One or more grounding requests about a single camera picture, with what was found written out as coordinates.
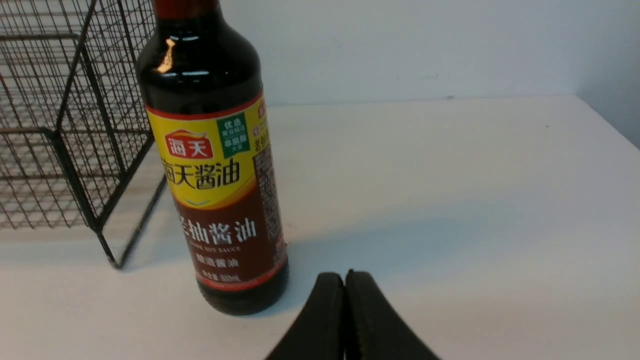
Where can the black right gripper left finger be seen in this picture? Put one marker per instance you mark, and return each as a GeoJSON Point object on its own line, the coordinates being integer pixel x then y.
{"type": "Point", "coordinates": [316, 333]}

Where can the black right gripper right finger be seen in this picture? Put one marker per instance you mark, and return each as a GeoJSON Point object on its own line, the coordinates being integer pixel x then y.
{"type": "Point", "coordinates": [373, 328]}

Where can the dark soy sauce bottle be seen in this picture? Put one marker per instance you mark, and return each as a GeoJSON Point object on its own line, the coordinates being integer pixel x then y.
{"type": "Point", "coordinates": [201, 85]}

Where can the black wire mesh rack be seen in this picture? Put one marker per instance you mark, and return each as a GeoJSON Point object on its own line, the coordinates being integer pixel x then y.
{"type": "Point", "coordinates": [74, 131]}

